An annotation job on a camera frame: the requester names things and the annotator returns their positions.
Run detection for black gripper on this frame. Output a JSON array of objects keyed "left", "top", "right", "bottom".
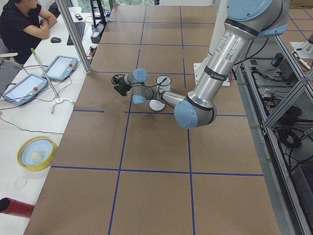
[{"left": 111, "top": 74, "right": 131, "bottom": 96}]

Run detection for clear glass funnel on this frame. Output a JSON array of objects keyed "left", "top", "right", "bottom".
[{"left": 122, "top": 91, "right": 132, "bottom": 100}]

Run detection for white enamel mug lid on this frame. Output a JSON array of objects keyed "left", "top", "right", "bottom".
[{"left": 149, "top": 100, "right": 165, "bottom": 112}]

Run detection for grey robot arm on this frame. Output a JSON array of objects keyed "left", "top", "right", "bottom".
[{"left": 111, "top": 0, "right": 290, "bottom": 129}]

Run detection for white enamel mug blue rim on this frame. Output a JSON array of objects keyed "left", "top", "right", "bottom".
[{"left": 156, "top": 75, "right": 172, "bottom": 91}]

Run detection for far blue teach pendant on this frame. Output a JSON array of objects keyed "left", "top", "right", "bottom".
[{"left": 45, "top": 55, "right": 78, "bottom": 82}]

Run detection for blue teach pendant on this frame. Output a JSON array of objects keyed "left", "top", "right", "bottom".
[
  {"left": 3, "top": 73, "right": 48, "bottom": 106},
  {"left": 45, "top": 55, "right": 78, "bottom": 82}
]

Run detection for black keyboard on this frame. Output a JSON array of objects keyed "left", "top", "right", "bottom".
[{"left": 66, "top": 21, "right": 86, "bottom": 46}]

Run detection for black computer mouse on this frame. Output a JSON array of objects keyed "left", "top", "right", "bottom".
[{"left": 50, "top": 37, "right": 62, "bottom": 43}]

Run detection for near blue teach pendant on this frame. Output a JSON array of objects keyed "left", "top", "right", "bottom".
[{"left": 3, "top": 73, "right": 48, "bottom": 106}]

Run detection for metal rod green tip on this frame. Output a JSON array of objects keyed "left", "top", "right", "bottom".
[{"left": 30, "top": 48, "right": 61, "bottom": 101}]

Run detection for yellow tape roll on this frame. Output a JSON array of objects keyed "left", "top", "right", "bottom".
[{"left": 17, "top": 136, "right": 58, "bottom": 172}]

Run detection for seated person in black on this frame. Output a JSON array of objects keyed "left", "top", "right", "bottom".
[{"left": 0, "top": 0, "right": 57, "bottom": 64}]

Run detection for red cylinder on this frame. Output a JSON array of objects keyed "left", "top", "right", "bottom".
[{"left": 0, "top": 197, "right": 35, "bottom": 218}]

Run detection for aluminium frame post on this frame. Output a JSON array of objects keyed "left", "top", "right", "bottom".
[{"left": 55, "top": 0, "right": 92, "bottom": 74}]

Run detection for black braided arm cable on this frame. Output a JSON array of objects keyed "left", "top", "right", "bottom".
[{"left": 144, "top": 77, "right": 168, "bottom": 101}]

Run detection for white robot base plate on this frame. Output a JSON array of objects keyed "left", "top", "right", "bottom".
[{"left": 193, "top": 63, "right": 231, "bottom": 87}]

